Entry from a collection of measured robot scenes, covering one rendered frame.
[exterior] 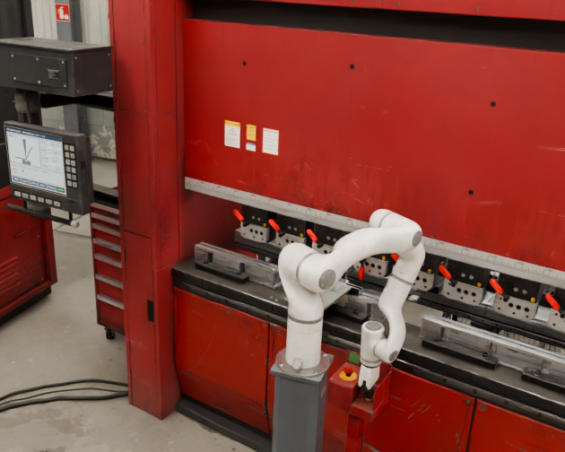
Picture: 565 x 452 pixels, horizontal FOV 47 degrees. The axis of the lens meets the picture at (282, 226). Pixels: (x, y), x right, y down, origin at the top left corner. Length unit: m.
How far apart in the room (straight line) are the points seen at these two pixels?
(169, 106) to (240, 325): 1.08
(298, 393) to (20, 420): 1.95
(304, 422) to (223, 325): 1.00
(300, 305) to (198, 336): 1.28
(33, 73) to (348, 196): 1.44
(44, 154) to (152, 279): 0.79
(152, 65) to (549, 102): 1.63
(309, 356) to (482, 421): 0.82
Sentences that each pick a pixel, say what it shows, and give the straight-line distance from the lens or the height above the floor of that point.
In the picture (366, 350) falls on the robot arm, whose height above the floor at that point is 0.97.
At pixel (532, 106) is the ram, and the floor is 1.88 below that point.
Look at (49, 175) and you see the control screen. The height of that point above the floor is 1.40.
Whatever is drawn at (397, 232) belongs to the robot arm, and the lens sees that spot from 2.24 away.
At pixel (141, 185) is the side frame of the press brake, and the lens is 3.13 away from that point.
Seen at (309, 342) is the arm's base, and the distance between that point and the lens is 2.21.
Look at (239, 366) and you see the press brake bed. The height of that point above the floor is 0.47.
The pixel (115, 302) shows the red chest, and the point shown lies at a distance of 4.14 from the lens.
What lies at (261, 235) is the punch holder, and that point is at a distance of 3.00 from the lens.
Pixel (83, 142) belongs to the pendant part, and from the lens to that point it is 2.90.
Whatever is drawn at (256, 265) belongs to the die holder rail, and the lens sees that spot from 3.10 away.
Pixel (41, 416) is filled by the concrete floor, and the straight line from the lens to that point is 3.85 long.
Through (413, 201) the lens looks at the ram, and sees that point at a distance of 2.58.
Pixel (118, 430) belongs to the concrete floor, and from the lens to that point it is 3.67.
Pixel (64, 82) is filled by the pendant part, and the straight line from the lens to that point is 2.90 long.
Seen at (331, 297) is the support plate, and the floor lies 1.00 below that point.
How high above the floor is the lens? 2.25
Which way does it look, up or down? 21 degrees down
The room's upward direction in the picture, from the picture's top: 3 degrees clockwise
